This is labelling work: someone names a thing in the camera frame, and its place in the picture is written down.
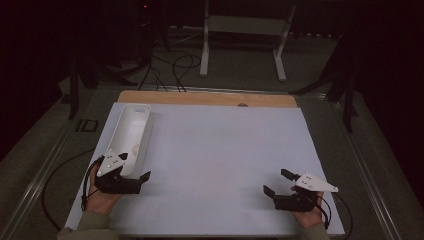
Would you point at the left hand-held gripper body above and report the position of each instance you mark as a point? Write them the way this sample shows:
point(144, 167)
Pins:
point(116, 185)

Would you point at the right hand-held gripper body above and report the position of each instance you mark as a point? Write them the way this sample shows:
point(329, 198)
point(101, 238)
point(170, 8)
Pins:
point(293, 202)

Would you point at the white plastic bin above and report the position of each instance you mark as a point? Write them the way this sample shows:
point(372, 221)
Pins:
point(130, 133)

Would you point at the person's left hand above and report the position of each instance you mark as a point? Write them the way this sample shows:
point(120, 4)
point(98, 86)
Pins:
point(100, 203)

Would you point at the person's right hand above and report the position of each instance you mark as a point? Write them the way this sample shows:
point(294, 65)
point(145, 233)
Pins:
point(311, 219)

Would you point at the white table mat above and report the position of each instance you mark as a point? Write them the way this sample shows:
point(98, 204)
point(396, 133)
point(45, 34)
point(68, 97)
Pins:
point(233, 140)

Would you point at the black floor stand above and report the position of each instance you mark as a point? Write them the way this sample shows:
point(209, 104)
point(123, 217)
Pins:
point(348, 100)
point(74, 93)

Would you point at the wooden board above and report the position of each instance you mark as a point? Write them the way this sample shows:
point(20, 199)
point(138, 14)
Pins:
point(200, 98)

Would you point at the dark stand with red light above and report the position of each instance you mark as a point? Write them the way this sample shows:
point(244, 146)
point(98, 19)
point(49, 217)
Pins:
point(145, 20)

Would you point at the white metal stand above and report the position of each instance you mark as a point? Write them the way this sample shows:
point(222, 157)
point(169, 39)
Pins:
point(246, 25)

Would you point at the black rectangular floor frame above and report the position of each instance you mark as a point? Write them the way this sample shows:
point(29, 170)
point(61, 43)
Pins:
point(78, 125)

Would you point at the metal frame rail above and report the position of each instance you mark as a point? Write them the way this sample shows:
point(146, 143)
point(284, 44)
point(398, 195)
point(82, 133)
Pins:
point(36, 180)
point(363, 166)

